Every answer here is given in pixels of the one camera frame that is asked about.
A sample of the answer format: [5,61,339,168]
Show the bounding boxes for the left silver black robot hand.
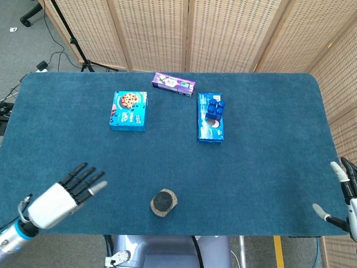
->
[27,162,108,230]

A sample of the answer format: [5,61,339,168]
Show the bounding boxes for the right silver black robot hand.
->
[312,157,357,243]

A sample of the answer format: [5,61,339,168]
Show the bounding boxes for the dark blue cookie box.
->
[197,92,225,145]

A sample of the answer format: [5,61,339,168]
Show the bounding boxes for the black floor cable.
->
[41,11,80,70]

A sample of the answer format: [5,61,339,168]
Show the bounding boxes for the light blue cookie box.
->
[109,90,148,133]

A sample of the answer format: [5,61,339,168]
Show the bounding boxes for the blue table cloth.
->
[0,71,350,237]

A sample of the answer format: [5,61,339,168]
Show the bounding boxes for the tan round object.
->
[149,189,179,216]

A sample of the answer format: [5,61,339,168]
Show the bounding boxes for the black tripod stand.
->
[50,0,119,73]

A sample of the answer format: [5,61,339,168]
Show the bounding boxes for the purple snack box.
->
[151,72,196,98]

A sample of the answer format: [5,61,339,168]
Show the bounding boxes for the blue toy building block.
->
[205,97,226,121]

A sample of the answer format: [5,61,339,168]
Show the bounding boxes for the black office chair base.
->
[20,0,46,28]

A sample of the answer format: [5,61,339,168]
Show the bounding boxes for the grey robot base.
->
[104,234,233,268]

